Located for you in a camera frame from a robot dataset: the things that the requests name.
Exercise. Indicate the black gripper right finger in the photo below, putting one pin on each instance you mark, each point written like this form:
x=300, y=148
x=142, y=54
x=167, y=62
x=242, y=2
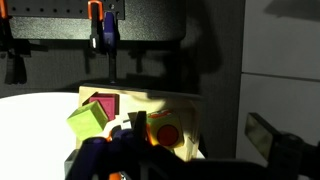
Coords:
x=266, y=140

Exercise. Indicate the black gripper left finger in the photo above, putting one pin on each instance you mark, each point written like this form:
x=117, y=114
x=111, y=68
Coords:
x=140, y=125

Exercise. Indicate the magenta red wooden block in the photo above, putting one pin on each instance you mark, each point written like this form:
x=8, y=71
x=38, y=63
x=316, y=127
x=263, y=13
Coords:
x=110, y=103

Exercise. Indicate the lime green wooden block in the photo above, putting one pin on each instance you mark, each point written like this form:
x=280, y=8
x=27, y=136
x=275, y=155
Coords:
x=87, y=120

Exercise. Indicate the light wooden tray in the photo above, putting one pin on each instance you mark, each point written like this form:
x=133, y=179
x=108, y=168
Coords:
x=186, y=110

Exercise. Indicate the white cabinet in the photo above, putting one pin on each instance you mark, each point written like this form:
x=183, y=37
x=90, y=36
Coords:
x=280, y=50

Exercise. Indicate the purple orange bar clamp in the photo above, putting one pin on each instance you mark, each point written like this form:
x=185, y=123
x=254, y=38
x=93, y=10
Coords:
x=109, y=30

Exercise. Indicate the black pegboard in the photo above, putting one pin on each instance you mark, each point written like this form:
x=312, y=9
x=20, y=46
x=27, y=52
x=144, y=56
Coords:
x=66, y=10

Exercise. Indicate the black clamp left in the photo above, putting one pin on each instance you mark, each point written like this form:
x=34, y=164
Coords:
x=15, y=63

